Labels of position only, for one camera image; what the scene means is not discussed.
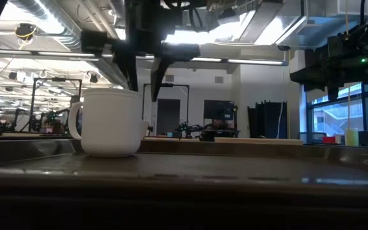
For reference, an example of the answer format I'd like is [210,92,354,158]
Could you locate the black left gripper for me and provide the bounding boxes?
[80,0,209,102]

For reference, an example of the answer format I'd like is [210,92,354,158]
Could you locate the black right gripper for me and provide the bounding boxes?
[289,33,368,102]

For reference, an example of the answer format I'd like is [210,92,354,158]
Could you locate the white ceramic mug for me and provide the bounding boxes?
[68,88,150,158]

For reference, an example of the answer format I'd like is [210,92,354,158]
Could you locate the dark oval tray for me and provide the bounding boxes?
[0,137,368,230]

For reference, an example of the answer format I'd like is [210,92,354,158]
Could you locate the glass window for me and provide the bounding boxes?
[307,78,368,143]

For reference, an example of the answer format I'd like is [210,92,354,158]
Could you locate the yellow-green cup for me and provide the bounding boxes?
[345,128,360,147]

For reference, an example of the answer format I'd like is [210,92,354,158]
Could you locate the dark door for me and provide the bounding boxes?
[157,98,181,135]

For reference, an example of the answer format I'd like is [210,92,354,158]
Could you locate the black folded panels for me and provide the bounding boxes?
[247,100,288,139]

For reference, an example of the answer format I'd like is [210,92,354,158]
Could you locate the black monitor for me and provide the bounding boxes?
[203,100,236,121]

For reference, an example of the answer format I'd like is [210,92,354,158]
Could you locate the long ceiling light bar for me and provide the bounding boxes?
[0,49,289,66]

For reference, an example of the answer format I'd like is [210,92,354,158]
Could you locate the light wooden background table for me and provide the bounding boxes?
[142,136,303,146]

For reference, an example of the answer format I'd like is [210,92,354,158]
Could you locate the person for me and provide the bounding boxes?
[199,118,241,142]

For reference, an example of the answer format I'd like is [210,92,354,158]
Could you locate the background robot rig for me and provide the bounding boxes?
[14,107,76,134]

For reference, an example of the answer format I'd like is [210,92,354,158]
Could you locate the yellow hanging cable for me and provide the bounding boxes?
[345,0,352,130]

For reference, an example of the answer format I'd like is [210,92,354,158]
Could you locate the black metal rig frame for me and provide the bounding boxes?
[27,77,83,133]
[142,83,190,139]

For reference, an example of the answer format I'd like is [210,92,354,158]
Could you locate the white hanging cable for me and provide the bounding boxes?
[275,102,284,139]

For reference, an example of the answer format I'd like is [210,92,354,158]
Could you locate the silver corrugated air duct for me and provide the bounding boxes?
[8,0,130,89]

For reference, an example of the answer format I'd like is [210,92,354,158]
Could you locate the shiny rectangular air duct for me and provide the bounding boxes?
[208,0,368,49]

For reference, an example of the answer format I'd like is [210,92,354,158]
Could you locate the yellow cable reel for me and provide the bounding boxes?
[14,22,37,42]

